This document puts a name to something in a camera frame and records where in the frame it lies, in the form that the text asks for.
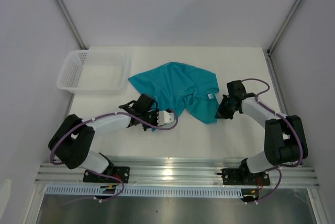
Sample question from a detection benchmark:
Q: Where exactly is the teal t-shirt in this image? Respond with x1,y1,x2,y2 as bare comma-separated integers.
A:
129,62,219,124

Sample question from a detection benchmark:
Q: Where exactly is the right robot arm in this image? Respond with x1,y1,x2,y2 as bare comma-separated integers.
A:
215,80,308,184

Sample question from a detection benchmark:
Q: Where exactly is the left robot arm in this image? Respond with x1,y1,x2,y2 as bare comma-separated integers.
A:
48,94,159,182

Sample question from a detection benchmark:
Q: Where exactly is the white plastic basket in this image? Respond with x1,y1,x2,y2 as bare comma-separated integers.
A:
56,50,132,95

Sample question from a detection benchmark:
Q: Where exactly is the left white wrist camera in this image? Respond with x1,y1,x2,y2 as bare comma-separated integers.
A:
157,110,175,126

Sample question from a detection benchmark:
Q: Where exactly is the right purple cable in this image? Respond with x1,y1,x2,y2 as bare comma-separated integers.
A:
242,78,308,167

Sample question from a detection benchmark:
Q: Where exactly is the right side aluminium rail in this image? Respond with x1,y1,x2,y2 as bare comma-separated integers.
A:
263,50,288,114

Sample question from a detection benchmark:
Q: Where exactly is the aluminium mounting rail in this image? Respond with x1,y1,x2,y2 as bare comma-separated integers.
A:
35,156,320,189

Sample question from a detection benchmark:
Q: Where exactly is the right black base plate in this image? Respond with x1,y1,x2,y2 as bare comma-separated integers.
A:
217,168,270,186

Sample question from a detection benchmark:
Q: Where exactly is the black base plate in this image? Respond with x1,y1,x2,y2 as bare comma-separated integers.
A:
83,166,130,184
217,168,270,186

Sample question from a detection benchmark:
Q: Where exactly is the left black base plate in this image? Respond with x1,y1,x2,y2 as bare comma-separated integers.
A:
83,166,130,184

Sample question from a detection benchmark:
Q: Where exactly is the white slotted cable duct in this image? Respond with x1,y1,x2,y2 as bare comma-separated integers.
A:
46,185,243,198

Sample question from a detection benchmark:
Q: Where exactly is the left aluminium frame post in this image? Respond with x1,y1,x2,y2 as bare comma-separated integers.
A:
53,0,87,50

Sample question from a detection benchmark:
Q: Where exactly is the aluminium frame post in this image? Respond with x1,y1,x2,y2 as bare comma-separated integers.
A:
53,0,87,50
266,0,305,57

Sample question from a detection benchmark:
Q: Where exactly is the right aluminium frame post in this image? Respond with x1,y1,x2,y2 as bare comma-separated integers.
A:
266,0,305,57

